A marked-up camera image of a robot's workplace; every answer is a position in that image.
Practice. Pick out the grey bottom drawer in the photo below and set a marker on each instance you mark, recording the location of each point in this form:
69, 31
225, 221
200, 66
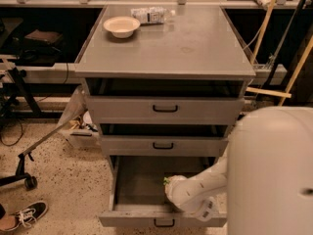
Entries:
138, 195

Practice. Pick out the grey middle drawer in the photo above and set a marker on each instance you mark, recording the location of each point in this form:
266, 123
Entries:
182, 140

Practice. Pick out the grey top drawer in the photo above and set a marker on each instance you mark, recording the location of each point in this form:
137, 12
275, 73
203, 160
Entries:
157, 101

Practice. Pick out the grey drawer cabinet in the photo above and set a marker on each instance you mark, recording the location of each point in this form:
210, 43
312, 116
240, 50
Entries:
198, 43

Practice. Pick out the wooden easel frame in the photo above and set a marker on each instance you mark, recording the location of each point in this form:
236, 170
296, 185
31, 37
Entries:
271, 64

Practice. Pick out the white paper bowl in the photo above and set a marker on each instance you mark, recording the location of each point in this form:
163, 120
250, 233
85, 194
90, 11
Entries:
121, 27

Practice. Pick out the clear plastic water bottle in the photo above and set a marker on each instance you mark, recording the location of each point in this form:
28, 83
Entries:
152, 15

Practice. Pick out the black and white sneaker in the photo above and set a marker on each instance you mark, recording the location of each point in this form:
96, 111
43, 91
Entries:
25, 217

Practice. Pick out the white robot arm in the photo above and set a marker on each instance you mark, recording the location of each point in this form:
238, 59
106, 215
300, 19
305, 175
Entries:
267, 175

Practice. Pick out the grey drawer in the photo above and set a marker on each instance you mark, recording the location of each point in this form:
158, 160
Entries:
138, 195
157, 101
182, 140

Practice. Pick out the dark box on shelf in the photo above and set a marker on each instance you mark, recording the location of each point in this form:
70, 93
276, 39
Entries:
43, 38

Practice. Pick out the black wheeled stand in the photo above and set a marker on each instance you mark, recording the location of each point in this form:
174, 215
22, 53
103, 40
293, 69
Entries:
30, 182

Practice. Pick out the green rice chip bag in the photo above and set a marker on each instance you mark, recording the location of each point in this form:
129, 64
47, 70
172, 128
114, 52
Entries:
166, 180

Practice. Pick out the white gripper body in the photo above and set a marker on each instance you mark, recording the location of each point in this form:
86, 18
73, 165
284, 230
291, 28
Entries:
176, 189

